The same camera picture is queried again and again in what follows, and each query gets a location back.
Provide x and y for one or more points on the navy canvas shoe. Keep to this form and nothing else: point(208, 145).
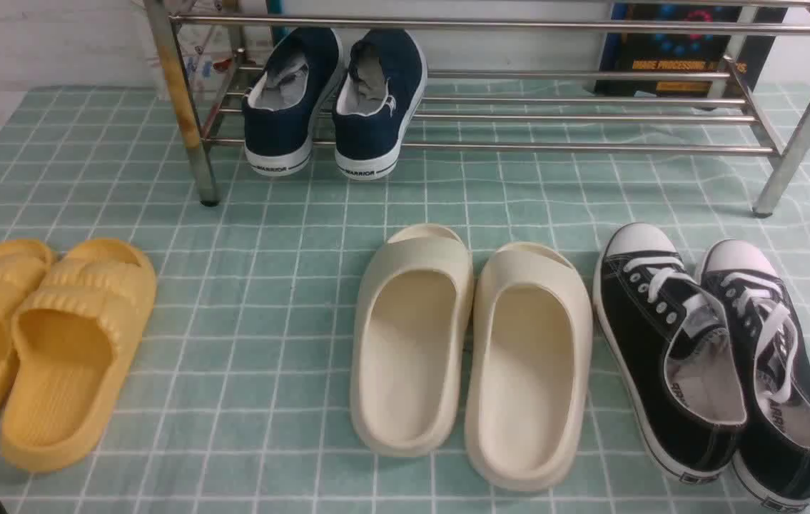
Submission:
point(384, 85)
point(281, 106)

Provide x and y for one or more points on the metal shoe rack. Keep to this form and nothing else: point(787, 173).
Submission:
point(200, 136)

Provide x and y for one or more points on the cream slipper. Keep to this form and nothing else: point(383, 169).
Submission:
point(533, 333)
point(411, 316)

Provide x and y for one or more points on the black canvas sneaker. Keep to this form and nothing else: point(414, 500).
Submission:
point(772, 460)
point(672, 343)

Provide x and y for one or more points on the patterned paper bag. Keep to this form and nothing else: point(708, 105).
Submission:
point(206, 50)

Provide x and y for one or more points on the right yellow slipper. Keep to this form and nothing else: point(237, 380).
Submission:
point(76, 336)

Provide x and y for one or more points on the right navy canvas shoe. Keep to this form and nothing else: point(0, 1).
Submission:
point(384, 85)

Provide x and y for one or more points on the green checkered cloth mat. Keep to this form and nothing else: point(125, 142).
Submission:
point(237, 402)

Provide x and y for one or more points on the right cream slipper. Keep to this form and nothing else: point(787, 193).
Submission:
point(533, 333)

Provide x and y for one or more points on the left navy canvas shoe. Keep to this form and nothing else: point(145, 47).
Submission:
point(281, 106)

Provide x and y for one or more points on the dark image processing book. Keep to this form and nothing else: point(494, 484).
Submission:
point(683, 52)

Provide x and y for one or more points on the left cream slipper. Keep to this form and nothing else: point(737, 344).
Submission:
point(411, 316)

